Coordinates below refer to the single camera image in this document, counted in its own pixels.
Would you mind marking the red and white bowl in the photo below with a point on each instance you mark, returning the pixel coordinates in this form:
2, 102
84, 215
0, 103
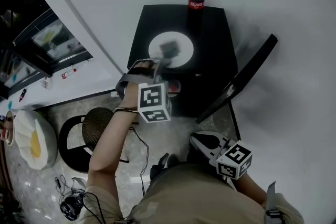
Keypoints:
175, 94

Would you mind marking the black round wicker chair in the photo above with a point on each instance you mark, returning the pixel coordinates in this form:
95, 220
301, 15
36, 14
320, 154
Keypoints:
97, 123

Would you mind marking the crumpled clear plastic bottle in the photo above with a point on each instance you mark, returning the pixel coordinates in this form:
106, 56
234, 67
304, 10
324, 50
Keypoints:
46, 83

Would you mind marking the small teal object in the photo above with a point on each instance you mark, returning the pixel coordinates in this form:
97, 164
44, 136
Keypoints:
10, 105

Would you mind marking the person in white shirt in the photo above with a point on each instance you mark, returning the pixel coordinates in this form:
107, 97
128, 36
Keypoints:
191, 196

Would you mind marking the person's right black shoe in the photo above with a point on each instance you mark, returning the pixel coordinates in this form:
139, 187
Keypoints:
195, 153

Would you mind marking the clear bottle with red label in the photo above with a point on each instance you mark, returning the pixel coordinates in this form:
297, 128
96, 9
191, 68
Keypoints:
68, 73

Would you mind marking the round wooden side table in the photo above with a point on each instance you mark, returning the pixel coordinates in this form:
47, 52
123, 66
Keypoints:
9, 128

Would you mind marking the cola bottle with red cap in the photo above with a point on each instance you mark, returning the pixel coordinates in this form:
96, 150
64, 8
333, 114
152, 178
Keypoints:
196, 5

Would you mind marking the black cabinet with glass door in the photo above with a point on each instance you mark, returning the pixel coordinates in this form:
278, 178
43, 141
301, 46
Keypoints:
212, 42

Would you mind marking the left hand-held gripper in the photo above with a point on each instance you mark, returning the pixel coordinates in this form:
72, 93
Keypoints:
153, 102

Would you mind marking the black waist pouch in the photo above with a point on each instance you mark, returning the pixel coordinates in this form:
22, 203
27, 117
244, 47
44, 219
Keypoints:
157, 170

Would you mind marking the person's right forearm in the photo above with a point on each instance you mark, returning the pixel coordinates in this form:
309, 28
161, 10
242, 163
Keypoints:
252, 189

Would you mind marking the person's left forearm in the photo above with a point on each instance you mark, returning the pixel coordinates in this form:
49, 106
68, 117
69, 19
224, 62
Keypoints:
110, 144

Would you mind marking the large white plate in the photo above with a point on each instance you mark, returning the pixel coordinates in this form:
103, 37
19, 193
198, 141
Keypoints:
183, 57

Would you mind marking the small dark soda bottle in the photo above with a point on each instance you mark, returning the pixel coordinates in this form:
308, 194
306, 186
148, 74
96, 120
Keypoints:
22, 95

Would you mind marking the person's left hand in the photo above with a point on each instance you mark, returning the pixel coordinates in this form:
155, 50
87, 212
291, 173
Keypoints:
143, 68

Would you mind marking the black wrist band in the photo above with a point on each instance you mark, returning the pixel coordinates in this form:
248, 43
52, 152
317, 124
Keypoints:
126, 110

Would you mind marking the white bean bag yellow centre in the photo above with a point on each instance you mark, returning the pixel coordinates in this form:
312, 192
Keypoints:
29, 139

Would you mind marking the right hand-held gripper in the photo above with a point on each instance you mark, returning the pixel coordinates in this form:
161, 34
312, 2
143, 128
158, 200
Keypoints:
233, 160

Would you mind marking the black headset device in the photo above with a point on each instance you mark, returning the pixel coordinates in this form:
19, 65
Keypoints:
71, 206

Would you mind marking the black-framed window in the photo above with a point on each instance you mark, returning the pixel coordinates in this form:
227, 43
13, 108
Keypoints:
39, 42

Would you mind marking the red watermelon slice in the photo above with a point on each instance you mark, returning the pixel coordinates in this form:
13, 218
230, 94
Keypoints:
175, 86

